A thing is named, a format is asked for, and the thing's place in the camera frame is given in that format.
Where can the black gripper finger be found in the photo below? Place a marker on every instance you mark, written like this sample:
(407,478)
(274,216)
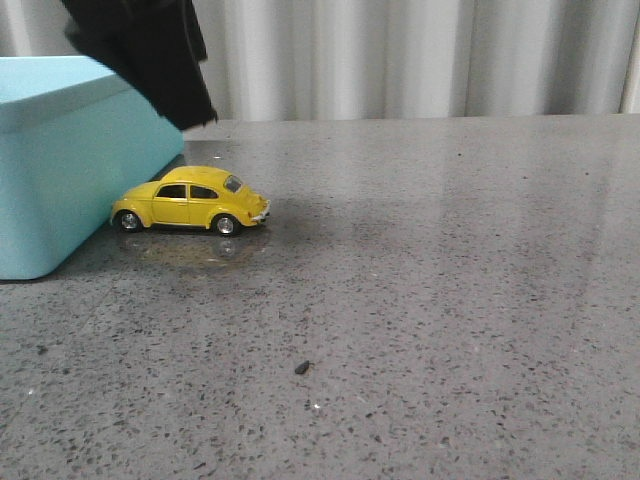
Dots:
(156,46)

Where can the yellow toy beetle car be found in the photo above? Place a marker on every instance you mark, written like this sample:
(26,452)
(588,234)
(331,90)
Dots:
(192,196)

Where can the light blue storage box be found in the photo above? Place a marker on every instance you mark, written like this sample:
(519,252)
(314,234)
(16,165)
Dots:
(74,137)

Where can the grey pleated curtain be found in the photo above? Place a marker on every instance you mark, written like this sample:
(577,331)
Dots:
(339,60)

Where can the small black debris piece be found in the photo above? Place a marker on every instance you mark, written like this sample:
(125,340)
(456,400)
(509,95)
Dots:
(302,368)

